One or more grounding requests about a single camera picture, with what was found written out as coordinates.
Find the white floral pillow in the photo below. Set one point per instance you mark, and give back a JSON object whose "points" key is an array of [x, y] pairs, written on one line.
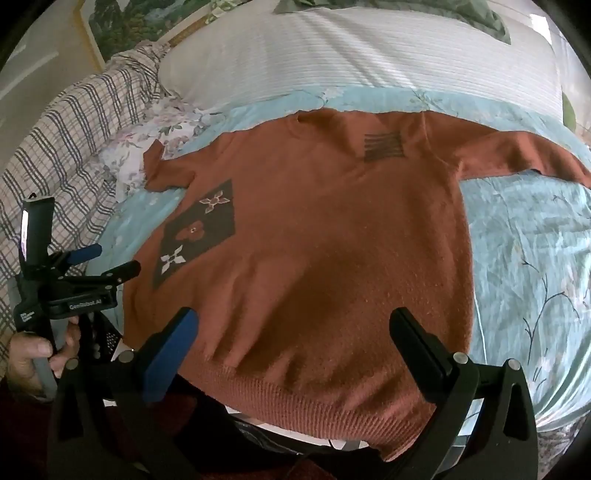
{"points": [[134, 147]]}

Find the framed landscape painting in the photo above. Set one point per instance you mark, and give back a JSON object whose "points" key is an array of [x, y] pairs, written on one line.
{"points": [[129, 23]]}

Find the white ribbed pillow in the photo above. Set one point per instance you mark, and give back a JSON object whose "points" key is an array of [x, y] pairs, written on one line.
{"points": [[346, 50]]}

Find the person's left hand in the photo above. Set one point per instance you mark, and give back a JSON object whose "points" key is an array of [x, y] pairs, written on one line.
{"points": [[23, 364]]}

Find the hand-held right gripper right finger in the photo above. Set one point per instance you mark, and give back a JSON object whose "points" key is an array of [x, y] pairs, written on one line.
{"points": [[418, 344]]}

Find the plaid checked blanket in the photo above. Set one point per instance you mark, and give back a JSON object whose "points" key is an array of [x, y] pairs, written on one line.
{"points": [[69, 134]]}

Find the rust orange knit sweater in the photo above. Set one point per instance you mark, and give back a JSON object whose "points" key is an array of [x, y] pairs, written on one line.
{"points": [[300, 254]]}

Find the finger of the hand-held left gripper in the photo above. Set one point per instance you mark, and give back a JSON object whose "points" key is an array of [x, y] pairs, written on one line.
{"points": [[87, 253], [122, 271]]}

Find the light blue floral bedsheet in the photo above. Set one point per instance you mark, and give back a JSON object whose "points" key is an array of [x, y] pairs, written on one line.
{"points": [[517, 240]]}

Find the green cloth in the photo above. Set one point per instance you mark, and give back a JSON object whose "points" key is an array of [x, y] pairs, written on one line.
{"points": [[475, 18]]}

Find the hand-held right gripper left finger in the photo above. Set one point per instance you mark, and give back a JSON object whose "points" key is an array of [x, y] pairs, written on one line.
{"points": [[171, 355]]}

